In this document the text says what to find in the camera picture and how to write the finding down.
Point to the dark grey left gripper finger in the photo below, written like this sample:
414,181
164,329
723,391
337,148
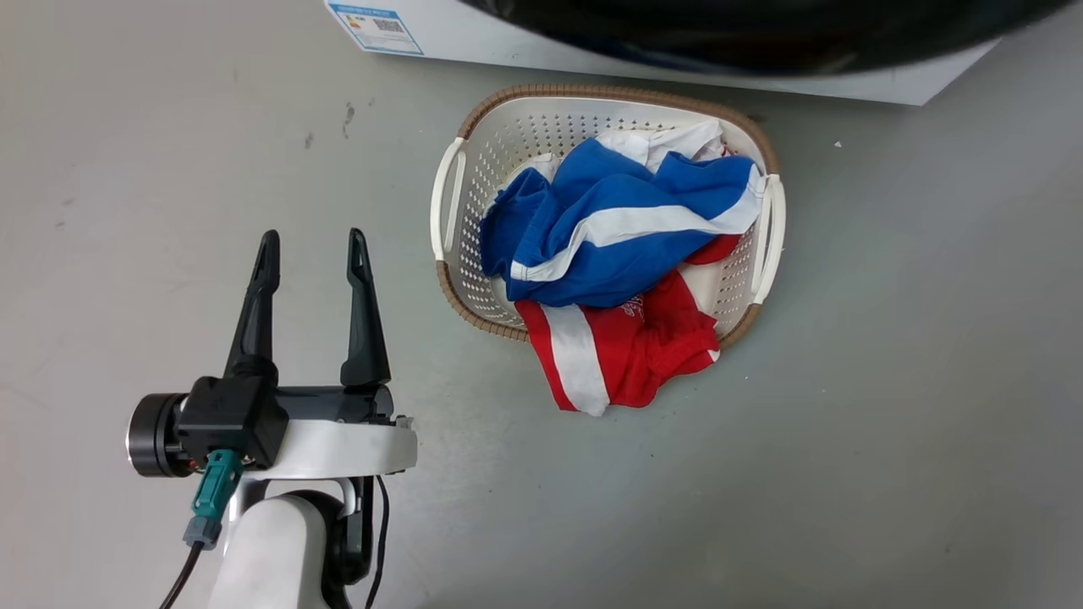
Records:
252,321
365,330

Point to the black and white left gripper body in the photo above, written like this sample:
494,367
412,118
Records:
338,448

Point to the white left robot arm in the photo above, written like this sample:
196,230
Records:
271,550

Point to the white washing machine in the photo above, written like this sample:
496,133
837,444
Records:
474,30

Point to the black washing machine door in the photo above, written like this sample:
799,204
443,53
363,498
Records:
761,30

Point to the white laundry basket brown rim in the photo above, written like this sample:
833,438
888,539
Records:
516,135

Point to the blue and white garment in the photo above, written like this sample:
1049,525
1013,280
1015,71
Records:
609,245

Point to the red and white garment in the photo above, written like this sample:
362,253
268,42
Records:
643,351

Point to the blue and white energy label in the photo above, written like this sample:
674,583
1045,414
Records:
374,27

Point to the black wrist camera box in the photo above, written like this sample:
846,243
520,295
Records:
230,419

